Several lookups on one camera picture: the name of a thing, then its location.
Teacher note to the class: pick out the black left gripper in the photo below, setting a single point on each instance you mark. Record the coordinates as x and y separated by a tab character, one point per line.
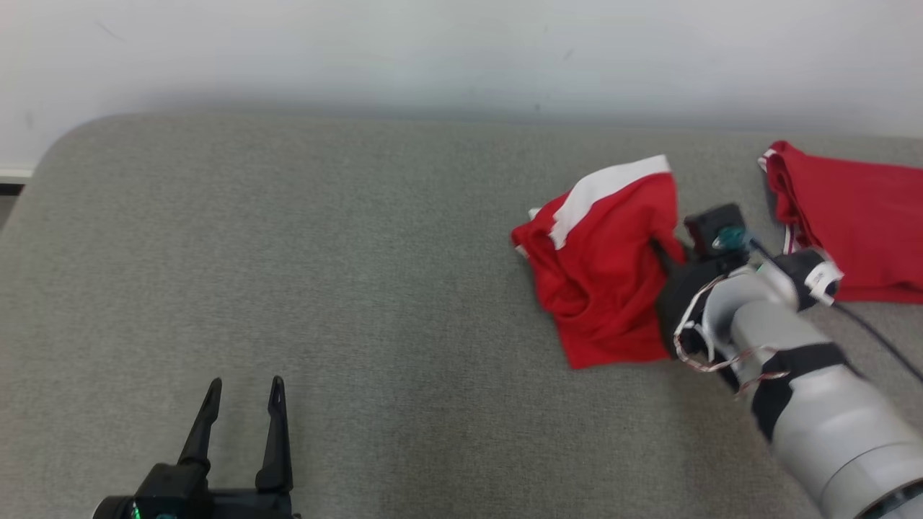
245	506

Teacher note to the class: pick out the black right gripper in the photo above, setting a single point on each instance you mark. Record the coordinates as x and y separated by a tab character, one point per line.
685	292

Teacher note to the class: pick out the red shorts white trim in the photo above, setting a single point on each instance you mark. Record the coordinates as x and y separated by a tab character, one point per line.
606	288

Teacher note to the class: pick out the red basketball jersey white shoulders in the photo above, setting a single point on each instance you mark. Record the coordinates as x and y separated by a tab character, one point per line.
865	216

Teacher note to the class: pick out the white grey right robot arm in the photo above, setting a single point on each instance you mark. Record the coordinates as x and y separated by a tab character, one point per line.
829	418

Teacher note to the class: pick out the grey fabric sofa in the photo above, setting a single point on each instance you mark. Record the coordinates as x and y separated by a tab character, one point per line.
324	288

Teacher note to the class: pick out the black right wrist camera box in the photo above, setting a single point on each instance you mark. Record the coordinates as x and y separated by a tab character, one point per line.
710	220

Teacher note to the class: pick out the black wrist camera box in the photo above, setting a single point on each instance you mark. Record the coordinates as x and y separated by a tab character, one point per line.
710	220
173	490

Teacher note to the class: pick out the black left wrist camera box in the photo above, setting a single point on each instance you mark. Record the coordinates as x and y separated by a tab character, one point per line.
173	490

